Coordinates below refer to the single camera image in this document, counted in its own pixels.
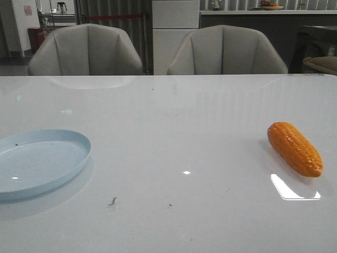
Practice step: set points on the tan cushion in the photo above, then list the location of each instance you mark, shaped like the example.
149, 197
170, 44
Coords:
325, 64

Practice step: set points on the left grey upholstered chair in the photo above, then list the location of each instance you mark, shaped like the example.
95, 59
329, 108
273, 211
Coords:
87, 49

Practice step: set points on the orange plastic corn cob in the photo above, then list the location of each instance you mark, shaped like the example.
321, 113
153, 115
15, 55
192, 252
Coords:
295, 149

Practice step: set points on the black coffee pot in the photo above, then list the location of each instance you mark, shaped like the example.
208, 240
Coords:
61, 7

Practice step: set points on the light blue round plate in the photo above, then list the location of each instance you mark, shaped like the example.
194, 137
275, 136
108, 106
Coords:
36, 162

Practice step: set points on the red bin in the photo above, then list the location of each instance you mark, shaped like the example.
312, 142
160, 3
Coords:
36, 38

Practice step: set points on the right grey upholstered chair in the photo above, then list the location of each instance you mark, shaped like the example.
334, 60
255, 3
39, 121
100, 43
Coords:
224, 49

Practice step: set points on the red barrier belt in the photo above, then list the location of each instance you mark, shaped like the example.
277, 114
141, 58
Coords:
113, 17

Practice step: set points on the white cabinet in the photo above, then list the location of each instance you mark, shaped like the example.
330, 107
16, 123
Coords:
171, 20

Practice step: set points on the grey upholstered chair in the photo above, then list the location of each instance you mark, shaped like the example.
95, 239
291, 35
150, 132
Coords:
87, 49
224, 49

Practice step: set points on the fruit bowl on counter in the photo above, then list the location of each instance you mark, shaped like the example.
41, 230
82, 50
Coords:
269, 6

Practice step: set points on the pink wall notice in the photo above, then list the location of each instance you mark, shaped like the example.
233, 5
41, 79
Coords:
28, 10

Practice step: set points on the dark counter with white top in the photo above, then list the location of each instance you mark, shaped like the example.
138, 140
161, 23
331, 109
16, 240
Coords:
281, 27

